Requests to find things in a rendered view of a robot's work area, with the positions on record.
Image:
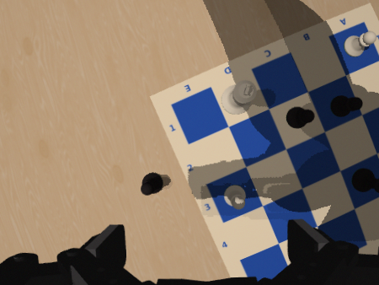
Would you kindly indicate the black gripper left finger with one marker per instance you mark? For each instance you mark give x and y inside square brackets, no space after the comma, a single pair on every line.
[75,266]

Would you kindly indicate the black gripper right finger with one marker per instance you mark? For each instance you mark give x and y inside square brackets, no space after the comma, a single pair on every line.
[342,264]

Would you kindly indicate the blue and cream chessboard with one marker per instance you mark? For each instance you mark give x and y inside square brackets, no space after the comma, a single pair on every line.
[287,173]

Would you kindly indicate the white pawn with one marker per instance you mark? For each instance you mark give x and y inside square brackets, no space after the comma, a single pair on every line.
[235,196]
[354,45]

